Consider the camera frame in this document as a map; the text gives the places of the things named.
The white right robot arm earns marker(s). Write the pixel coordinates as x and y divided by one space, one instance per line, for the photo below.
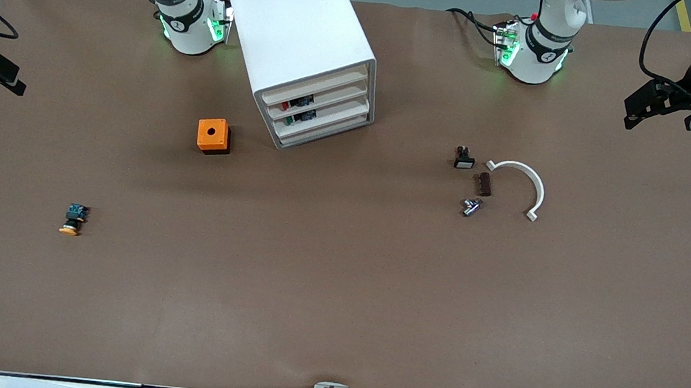
190 30

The red push button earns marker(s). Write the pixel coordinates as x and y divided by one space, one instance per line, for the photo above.
296 102

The white drawer cabinet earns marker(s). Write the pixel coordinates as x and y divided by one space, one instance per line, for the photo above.
292 24

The yellow mushroom push button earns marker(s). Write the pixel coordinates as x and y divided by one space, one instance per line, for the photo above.
73 218

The white drawer with green button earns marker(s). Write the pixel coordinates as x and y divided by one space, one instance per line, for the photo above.
344 113

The white drawer with yellow button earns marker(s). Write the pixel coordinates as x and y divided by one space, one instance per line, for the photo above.
331 83

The white curved plastic bracket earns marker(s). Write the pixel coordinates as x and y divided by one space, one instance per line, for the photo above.
539 187

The black white square push button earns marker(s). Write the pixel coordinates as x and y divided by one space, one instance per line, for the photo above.
463 161

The silver metal fitting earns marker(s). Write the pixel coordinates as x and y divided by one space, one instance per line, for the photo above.
471 207

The white drawer with red button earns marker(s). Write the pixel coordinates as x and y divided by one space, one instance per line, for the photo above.
342 97

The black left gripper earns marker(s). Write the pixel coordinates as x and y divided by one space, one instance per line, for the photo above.
685 91

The brown terminal block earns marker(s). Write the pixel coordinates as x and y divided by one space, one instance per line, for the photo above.
485 184

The orange button enclosure box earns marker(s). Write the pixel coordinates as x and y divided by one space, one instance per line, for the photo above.
212 132

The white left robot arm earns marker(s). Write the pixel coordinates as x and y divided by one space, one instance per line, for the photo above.
533 60

